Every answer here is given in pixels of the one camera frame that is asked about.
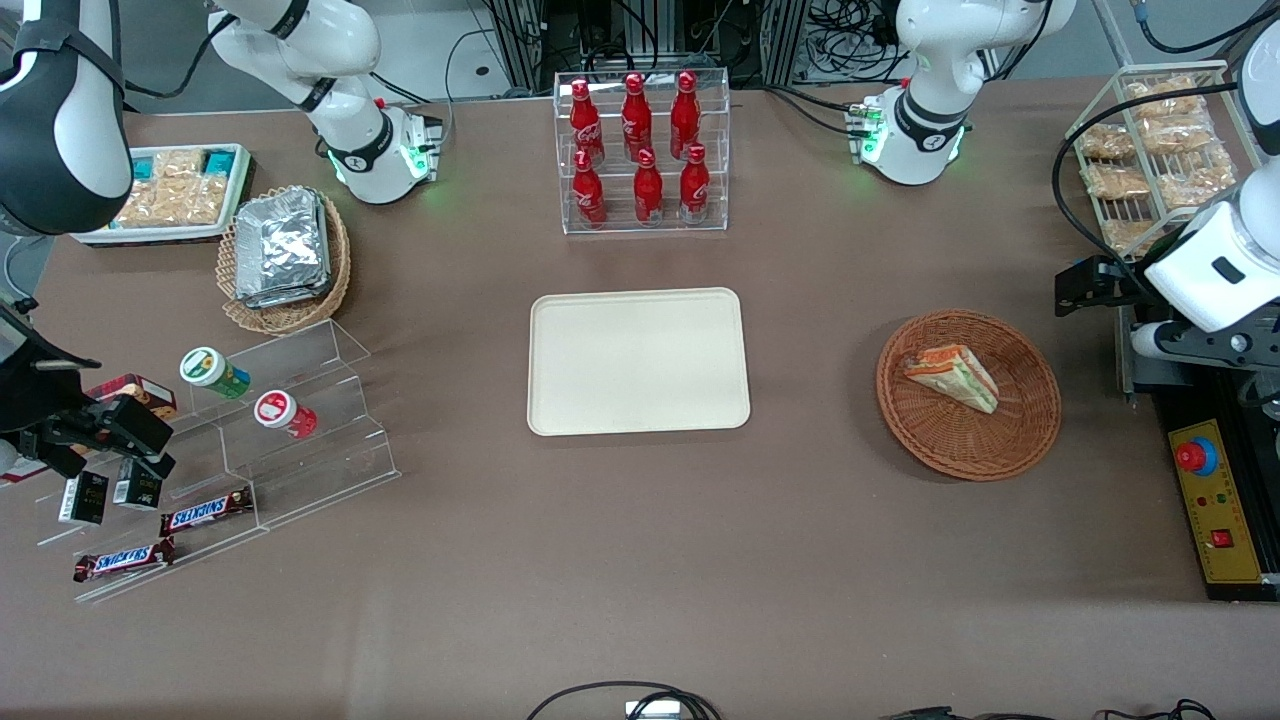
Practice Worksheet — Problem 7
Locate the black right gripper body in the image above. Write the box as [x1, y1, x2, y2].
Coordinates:
[0, 304, 101, 463]

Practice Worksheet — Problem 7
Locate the triangle sandwich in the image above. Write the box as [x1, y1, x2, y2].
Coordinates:
[903, 344, 1000, 415]

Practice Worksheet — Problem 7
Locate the white snack tray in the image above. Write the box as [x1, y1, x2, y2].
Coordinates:
[70, 143, 253, 247]

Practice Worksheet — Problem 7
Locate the round brown wicker basket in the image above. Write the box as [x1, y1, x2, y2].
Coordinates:
[876, 308, 1063, 483]

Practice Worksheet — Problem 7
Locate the light wicker basket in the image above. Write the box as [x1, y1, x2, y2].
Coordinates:
[216, 186, 353, 336]

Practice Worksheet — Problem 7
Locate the beige rectangular tray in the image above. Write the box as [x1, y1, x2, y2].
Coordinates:
[527, 287, 752, 438]

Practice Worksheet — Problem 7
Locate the red brown snack box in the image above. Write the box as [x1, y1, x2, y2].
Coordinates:
[84, 373, 179, 422]

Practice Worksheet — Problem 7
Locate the small black box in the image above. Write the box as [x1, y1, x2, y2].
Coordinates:
[57, 469, 110, 527]
[111, 457, 164, 512]

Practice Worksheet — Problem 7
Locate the clear bag of biscuits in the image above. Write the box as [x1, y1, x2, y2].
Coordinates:
[1078, 124, 1137, 163]
[1138, 116, 1219, 155]
[1154, 148, 1239, 209]
[1126, 76, 1203, 119]
[1084, 163, 1153, 203]

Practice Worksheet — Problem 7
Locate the green cup with white lid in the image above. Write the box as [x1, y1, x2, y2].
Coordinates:
[179, 346, 252, 401]

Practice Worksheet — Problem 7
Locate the brown snickers bar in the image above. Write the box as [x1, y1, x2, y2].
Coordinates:
[159, 486, 255, 539]
[71, 537, 178, 585]

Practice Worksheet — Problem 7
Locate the black equipment box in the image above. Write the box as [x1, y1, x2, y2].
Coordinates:
[1148, 362, 1280, 603]

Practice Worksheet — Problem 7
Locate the red cup with white lid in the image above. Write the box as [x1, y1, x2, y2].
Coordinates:
[252, 389, 320, 440]

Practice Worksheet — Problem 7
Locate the red emergency stop button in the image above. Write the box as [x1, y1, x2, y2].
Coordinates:
[1175, 436, 1220, 478]

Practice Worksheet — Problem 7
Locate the clear acrylic stepped stand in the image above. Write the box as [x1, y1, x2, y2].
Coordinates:
[35, 318, 403, 607]

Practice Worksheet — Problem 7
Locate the silver foil packet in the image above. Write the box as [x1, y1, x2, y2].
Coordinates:
[240, 196, 335, 311]
[234, 188, 331, 299]

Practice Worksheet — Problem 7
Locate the clear bag of crackers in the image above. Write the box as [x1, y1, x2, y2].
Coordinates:
[112, 150, 233, 229]

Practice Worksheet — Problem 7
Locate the yellow control panel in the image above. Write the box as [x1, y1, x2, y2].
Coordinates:
[1167, 418, 1267, 587]

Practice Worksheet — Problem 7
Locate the red cola bottle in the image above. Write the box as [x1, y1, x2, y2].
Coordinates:
[669, 70, 702, 161]
[571, 148, 608, 227]
[633, 148, 665, 225]
[679, 143, 712, 223]
[569, 79, 607, 167]
[621, 72, 654, 163]

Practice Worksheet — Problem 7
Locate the clear acrylic bottle rack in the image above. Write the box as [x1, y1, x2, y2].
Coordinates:
[553, 67, 731, 237]

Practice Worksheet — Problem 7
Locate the grey metal bracket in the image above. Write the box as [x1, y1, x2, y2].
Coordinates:
[1117, 305, 1153, 398]

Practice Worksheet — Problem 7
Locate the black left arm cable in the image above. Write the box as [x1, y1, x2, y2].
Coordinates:
[1049, 82, 1247, 297]

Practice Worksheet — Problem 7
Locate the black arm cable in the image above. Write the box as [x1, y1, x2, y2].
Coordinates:
[122, 14, 243, 102]
[1049, 82, 1247, 297]

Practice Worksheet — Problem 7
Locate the white wire rack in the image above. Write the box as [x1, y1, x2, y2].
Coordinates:
[1064, 60, 1263, 263]

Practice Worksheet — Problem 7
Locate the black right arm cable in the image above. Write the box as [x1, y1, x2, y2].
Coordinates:
[122, 14, 243, 102]

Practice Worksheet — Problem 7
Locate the tangled black cable bundle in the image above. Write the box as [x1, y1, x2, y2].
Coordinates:
[808, 0, 913, 85]

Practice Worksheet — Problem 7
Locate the aluminium frame post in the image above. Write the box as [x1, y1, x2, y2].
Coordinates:
[488, 0, 547, 93]
[760, 0, 813, 87]

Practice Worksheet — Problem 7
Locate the thin black cable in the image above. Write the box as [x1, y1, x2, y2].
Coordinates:
[880, 698, 1219, 720]

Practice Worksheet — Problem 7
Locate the black looped cable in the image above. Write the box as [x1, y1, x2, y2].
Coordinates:
[525, 680, 723, 720]

